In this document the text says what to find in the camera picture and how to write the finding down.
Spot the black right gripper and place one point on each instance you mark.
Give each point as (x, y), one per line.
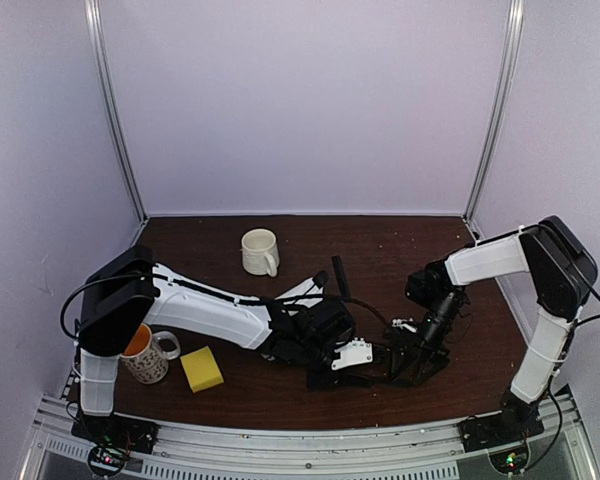
(404, 344)

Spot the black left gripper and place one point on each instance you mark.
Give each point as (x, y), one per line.
(317, 381)

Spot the black handled comb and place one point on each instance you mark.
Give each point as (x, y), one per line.
(350, 382)

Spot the white paper bag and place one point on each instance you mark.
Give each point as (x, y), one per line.
(306, 287)

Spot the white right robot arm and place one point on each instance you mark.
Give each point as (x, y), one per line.
(563, 274)

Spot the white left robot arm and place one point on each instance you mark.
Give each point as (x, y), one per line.
(133, 289)

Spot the black straight comb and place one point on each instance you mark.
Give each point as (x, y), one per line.
(340, 276)

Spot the cream ceramic mug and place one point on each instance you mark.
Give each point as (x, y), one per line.
(260, 254)

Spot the yellow sponge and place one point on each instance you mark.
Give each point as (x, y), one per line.
(201, 370)

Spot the patterned mug orange inside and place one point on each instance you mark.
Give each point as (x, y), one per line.
(148, 355)

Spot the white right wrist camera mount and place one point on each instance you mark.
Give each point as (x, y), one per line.
(404, 324)

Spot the aluminium front rail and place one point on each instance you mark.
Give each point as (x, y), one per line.
(433, 450)

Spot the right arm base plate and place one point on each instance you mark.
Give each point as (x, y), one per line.
(490, 431)

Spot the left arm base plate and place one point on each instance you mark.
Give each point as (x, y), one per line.
(119, 432)

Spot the right aluminium corner post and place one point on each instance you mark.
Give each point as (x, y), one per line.
(509, 59)

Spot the aluminium corner post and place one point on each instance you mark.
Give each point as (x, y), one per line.
(509, 59)
(97, 39)

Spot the left aluminium corner post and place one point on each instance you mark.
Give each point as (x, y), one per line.
(97, 39)

